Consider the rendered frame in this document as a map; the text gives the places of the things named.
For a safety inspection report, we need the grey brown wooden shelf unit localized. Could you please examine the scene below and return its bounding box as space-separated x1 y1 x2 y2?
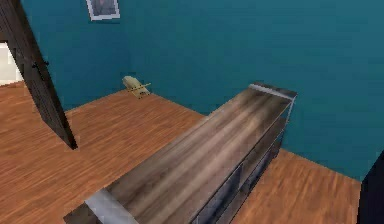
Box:
63 81 298 224

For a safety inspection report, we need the white framed wall picture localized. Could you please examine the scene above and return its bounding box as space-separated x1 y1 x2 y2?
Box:
85 0 121 22

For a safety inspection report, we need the dark brown room door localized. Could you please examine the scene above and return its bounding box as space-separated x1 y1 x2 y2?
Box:
0 0 79 151

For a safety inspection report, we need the dark navy furniture corner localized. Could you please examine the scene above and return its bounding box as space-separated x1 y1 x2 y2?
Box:
356 149 384 224

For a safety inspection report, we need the beige object with sticks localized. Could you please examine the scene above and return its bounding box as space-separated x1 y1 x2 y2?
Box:
121 75 152 100

